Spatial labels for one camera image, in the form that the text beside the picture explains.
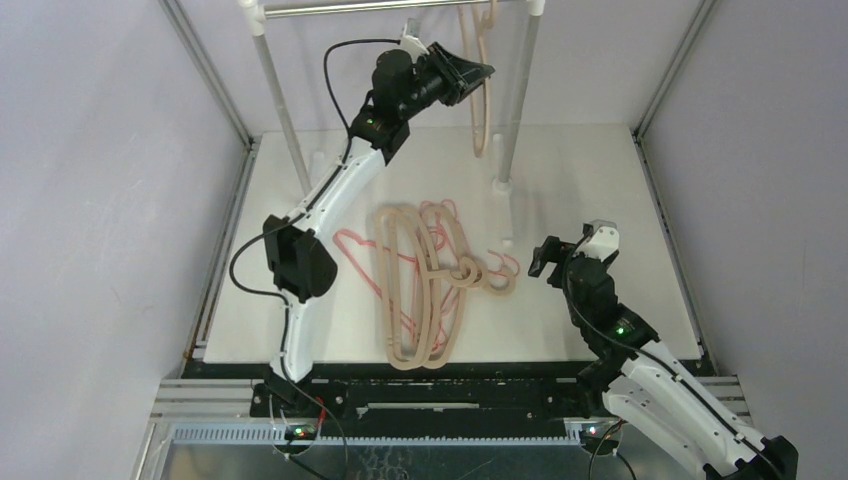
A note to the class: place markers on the pink wire hanger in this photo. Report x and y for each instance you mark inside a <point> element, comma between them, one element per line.
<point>448,302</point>
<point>445,231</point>
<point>339,238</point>

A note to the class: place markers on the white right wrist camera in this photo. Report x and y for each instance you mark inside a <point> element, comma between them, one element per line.
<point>602,241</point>

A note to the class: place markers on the metal clothes rack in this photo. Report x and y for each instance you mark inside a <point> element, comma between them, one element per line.
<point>257,15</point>

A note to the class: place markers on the right aluminium frame post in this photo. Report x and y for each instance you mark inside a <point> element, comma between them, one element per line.
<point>684,49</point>

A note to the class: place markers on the left aluminium frame post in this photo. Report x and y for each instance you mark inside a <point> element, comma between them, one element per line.
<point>199,56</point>

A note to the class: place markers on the left circuit board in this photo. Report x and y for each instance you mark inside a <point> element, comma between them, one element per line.
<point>301,433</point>

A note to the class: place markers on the aluminium frame post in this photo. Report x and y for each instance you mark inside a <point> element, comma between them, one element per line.
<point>199,56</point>
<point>684,49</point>

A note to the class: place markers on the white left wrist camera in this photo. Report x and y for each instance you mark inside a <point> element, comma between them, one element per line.
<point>410,41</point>

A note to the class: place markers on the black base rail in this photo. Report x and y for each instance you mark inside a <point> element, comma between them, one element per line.
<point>461,401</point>

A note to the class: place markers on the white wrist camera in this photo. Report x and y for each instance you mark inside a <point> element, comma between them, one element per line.
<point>410,41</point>
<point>602,241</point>

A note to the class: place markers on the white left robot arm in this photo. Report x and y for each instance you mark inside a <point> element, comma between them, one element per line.
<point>296,246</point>

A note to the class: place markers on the right circuit board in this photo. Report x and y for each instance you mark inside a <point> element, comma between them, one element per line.
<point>594,435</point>

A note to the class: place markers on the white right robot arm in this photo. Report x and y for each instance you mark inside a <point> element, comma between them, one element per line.
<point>636,378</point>

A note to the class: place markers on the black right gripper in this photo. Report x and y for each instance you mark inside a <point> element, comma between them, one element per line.
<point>565,252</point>

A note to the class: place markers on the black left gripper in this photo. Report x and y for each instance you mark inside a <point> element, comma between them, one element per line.
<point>473,76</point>

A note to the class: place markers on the circuit board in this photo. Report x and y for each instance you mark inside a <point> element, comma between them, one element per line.
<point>594,435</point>
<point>301,433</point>

